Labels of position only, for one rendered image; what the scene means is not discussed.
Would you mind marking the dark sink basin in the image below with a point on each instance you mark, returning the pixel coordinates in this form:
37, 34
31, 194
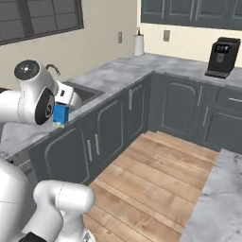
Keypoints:
85, 92

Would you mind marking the dark grey upper cabinets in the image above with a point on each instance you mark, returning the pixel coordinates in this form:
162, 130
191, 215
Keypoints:
189, 12

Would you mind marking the dark grey lower cabinet run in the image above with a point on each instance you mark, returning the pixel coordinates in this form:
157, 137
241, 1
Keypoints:
182, 107

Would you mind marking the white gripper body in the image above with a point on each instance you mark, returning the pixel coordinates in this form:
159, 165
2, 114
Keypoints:
75, 100

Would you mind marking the dark grey cabinet door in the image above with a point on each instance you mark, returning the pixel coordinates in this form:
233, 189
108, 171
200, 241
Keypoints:
138, 110
63, 156
110, 129

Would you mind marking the blue milk carton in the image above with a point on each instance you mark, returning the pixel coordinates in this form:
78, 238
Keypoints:
60, 116

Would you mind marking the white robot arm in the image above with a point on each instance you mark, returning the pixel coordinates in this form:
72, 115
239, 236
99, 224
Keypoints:
19, 104

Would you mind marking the grey wall socket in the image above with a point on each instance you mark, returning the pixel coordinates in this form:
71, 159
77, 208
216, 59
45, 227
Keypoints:
166, 35
120, 37

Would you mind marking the dark framed window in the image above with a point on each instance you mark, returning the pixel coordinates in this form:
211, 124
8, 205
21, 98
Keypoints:
38, 17

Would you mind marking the dark curved tap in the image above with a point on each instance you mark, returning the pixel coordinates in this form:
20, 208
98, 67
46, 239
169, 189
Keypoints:
53, 66

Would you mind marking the black coffee machine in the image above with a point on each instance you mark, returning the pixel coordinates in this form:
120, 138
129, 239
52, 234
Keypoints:
222, 57

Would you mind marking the white paper towel roll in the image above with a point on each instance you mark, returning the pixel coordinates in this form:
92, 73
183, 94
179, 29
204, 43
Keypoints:
139, 44

